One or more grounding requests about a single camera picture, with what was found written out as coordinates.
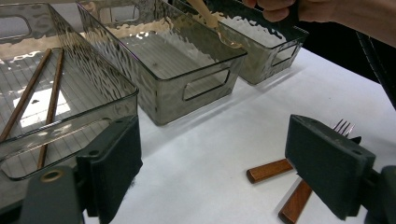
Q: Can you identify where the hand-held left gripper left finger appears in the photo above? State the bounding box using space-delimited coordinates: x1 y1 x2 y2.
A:
76 115 144 224

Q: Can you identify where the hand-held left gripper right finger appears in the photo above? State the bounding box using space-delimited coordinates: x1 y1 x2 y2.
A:
284 114 376 221

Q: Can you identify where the wooden-handled fork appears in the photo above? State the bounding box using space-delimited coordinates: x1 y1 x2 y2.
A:
277 119 356 224

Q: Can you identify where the wooden handled fork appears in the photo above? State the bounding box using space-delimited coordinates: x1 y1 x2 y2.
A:
246 135 362 185

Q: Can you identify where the smoky clear plastic bin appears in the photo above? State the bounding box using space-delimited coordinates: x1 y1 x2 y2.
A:
172 0 310 86
0 3 139 213
76 0 248 127

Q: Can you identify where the wooden handled spoon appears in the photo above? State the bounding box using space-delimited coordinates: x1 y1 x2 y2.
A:
186 0 244 50

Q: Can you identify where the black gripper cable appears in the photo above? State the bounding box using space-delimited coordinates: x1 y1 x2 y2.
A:
356 31 396 110

